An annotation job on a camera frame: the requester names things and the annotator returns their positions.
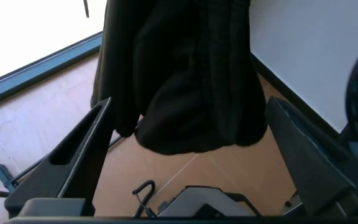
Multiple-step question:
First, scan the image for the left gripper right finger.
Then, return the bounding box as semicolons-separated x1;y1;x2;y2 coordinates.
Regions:
264;96;358;218

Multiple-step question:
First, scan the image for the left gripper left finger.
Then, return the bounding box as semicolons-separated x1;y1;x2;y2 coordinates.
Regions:
4;97;115;218

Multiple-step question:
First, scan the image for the black garment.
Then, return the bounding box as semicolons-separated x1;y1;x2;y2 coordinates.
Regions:
90;0;269;156

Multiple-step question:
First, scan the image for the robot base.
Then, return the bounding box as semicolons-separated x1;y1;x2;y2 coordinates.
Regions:
157;185;306;218

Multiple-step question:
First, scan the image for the black clothes rack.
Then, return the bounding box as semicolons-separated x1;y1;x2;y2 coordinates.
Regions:
0;133;126;200

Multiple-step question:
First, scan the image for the window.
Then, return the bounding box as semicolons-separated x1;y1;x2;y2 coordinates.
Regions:
0;0;108;111

